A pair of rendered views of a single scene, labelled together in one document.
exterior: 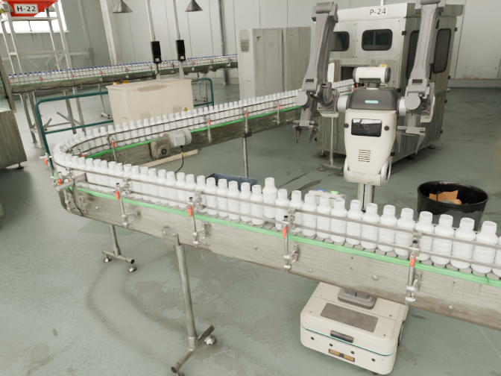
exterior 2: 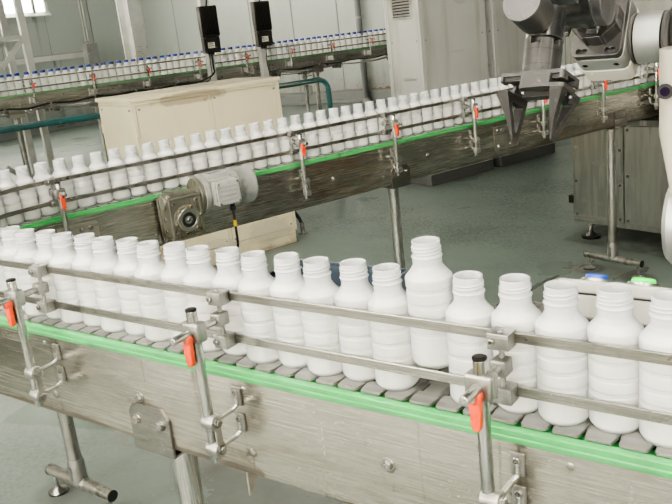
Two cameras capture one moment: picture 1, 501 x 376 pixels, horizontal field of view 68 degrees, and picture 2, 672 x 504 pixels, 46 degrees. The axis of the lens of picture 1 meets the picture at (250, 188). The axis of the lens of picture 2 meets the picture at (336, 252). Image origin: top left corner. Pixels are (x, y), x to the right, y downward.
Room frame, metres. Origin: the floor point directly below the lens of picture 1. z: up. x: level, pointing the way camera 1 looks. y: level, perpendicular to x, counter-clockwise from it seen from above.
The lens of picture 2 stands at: (0.45, -0.08, 1.47)
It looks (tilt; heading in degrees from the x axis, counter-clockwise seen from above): 16 degrees down; 7
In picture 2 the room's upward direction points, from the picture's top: 7 degrees counter-clockwise
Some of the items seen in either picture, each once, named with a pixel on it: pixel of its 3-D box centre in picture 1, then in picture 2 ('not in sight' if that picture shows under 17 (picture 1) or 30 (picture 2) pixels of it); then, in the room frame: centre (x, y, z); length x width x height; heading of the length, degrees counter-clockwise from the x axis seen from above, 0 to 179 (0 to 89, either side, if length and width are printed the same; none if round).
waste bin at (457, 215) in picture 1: (445, 231); not in sight; (2.44, -1.43, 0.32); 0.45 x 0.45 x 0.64
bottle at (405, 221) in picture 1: (405, 231); not in sight; (1.14, -0.53, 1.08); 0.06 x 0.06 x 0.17
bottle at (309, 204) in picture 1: (309, 214); (562, 351); (1.32, -0.23, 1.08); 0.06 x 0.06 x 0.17
